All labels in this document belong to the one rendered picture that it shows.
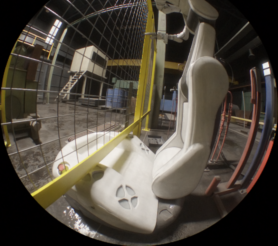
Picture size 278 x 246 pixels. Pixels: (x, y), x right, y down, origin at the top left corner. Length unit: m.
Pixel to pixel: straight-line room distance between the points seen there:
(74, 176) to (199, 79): 0.42
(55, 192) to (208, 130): 0.42
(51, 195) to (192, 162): 0.38
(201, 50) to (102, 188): 0.57
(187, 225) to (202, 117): 0.61
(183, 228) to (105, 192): 0.51
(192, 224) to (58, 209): 0.72
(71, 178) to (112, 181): 0.14
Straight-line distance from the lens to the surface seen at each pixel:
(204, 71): 0.33
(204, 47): 0.44
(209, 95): 0.32
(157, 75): 2.39
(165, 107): 6.71
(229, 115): 1.21
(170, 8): 1.06
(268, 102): 0.99
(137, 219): 0.37
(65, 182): 0.25
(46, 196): 0.24
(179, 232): 0.67
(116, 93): 4.36
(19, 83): 1.89
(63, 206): 0.71
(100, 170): 0.35
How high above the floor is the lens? 0.60
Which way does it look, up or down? 4 degrees down
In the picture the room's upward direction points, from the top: 7 degrees clockwise
